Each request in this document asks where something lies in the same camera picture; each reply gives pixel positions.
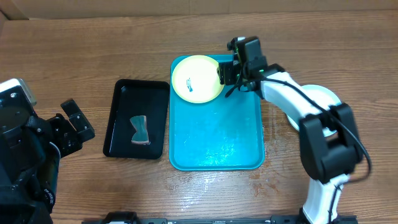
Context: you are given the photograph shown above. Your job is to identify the yellow-green plate top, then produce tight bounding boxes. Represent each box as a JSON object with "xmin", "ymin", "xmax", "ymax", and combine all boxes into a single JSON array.
[{"xmin": 171, "ymin": 55, "xmax": 224, "ymax": 103}]

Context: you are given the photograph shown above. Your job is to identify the green bow-shaped sponge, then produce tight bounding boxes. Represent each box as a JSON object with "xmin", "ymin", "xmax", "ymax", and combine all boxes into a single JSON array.
[{"xmin": 130, "ymin": 115, "xmax": 150, "ymax": 145}]

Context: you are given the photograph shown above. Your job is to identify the light blue plate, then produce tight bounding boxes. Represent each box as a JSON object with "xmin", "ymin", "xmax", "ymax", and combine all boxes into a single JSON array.
[{"xmin": 287, "ymin": 85, "xmax": 341, "ymax": 137}]

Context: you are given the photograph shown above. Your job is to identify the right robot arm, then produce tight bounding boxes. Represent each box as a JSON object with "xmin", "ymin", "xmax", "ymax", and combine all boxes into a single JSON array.
[{"xmin": 218, "ymin": 36, "xmax": 372, "ymax": 223}]

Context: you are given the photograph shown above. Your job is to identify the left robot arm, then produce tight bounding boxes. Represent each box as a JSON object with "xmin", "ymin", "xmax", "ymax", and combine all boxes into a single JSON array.
[{"xmin": 1, "ymin": 87, "xmax": 95, "ymax": 223}]

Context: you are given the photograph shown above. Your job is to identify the black rectangular tray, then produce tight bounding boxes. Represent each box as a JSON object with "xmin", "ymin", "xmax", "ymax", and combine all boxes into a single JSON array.
[{"xmin": 103, "ymin": 79, "xmax": 170, "ymax": 159}]

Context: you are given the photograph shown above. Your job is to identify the teal plastic serving tray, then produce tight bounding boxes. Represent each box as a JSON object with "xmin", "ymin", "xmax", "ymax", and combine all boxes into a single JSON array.
[{"xmin": 169, "ymin": 54, "xmax": 266, "ymax": 172}]

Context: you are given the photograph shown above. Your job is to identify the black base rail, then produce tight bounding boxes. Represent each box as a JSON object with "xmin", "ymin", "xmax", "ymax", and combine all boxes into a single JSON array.
[{"xmin": 81, "ymin": 210, "xmax": 358, "ymax": 224}]

